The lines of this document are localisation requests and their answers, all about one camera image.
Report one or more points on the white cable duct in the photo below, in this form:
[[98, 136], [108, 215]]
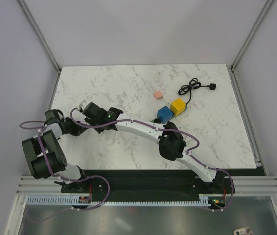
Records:
[[83, 200]]

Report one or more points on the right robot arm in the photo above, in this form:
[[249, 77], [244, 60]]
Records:
[[173, 144]]

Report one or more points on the blue cube socket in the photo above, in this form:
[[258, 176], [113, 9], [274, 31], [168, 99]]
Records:
[[164, 114]]

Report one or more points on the left aluminium frame post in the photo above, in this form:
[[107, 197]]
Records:
[[32, 22]]

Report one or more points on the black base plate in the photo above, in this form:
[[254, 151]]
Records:
[[145, 185]]

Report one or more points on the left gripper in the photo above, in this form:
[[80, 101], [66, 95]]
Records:
[[78, 128]]

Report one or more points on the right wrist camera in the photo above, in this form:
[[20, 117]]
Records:
[[83, 105]]

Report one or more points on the pink plug adapter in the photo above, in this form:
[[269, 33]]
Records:
[[158, 95]]

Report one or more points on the white power strip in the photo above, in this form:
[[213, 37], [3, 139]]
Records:
[[108, 137]]

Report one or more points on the right aluminium frame post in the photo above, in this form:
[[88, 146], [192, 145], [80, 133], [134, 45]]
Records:
[[255, 27]]

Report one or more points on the green power strip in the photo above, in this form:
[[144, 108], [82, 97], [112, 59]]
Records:
[[156, 120]]

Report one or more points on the aluminium frame post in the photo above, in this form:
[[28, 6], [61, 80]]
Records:
[[255, 27], [32, 22]]

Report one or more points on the yellow cube socket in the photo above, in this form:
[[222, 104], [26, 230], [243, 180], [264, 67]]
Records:
[[177, 106]]

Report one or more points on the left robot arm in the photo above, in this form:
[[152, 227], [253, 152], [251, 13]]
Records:
[[43, 153]]

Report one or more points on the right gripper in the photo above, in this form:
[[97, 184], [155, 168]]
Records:
[[100, 130]]

